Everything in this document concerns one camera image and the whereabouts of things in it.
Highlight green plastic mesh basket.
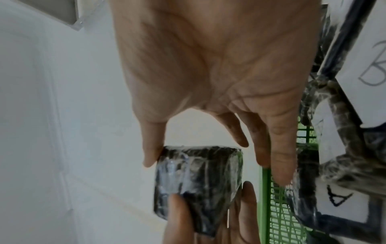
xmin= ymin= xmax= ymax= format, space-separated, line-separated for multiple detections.
xmin=259 ymin=114 xmax=320 ymax=244

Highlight pile of black packets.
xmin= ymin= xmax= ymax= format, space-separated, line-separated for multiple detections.
xmin=284 ymin=0 xmax=386 ymax=244

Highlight person's left hand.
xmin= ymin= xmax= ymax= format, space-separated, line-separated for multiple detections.
xmin=162 ymin=181 xmax=260 ymax=244

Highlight person's right hand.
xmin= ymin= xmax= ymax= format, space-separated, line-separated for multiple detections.
xmin=107 ymin=0 xmax=322 ymax=187

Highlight long black packet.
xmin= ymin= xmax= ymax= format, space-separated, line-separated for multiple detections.
xmin=153 ymin=145 xmax=244 ymax=239

